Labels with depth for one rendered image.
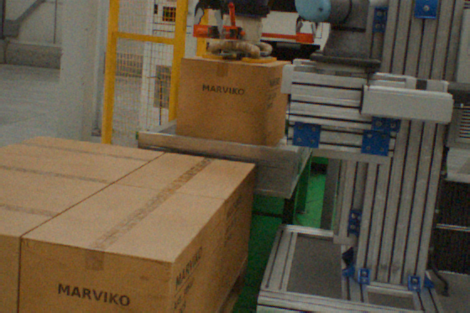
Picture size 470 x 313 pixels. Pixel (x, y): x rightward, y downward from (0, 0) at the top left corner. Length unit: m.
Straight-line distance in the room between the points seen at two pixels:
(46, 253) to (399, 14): 1.39
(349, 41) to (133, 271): 1.01
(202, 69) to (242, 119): 0.28
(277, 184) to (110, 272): 1.28
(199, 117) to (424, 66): 1.04
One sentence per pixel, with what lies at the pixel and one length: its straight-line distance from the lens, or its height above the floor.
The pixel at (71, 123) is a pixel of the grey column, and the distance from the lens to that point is 3.75.
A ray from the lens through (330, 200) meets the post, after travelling 3.29.
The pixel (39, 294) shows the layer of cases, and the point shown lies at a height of 0.40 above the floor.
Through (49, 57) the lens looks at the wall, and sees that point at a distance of 12.52.
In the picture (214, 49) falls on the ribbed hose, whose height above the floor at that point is 1.00.
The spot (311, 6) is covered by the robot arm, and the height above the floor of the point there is 1.19.
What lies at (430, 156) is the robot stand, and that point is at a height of 0.72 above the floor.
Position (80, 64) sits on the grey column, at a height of 0.82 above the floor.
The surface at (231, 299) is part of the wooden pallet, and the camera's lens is 2.63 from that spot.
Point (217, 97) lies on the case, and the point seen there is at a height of 0.79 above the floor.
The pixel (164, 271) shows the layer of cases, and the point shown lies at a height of 0.52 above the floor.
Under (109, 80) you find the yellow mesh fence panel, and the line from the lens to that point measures 4.18.
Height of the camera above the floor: 1.11
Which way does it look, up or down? 9 degrees down
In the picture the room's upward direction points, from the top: 5 degrees clockwise
